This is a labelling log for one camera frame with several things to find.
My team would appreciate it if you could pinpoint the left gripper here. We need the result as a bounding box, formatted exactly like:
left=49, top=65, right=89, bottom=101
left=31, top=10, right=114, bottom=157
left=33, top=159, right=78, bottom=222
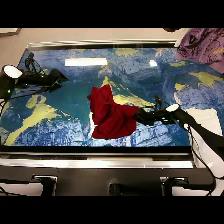
left=41, top=68, right=70, bottom=93

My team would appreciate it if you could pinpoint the red shirt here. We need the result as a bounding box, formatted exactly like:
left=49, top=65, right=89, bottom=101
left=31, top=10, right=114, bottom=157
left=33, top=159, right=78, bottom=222
left=87, top=83, right=140, bottom=140

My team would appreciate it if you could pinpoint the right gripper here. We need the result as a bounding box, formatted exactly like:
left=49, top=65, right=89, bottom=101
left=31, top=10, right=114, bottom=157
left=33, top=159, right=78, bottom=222
left=133, top=108, right=160, bottom=127

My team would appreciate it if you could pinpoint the purple printed garment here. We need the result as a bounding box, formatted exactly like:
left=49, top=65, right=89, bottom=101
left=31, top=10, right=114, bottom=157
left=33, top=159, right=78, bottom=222
left=175, top=28, right=224, bottom=74

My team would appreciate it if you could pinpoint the silver frame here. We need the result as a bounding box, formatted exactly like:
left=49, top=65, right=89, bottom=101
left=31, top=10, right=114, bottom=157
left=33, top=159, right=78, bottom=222
left=0, top=146, right=224, bottom=197

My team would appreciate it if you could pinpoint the black cable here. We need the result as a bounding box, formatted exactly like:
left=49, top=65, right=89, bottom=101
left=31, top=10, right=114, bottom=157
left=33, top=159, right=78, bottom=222
left=184, top=124, right=224, bottom=197

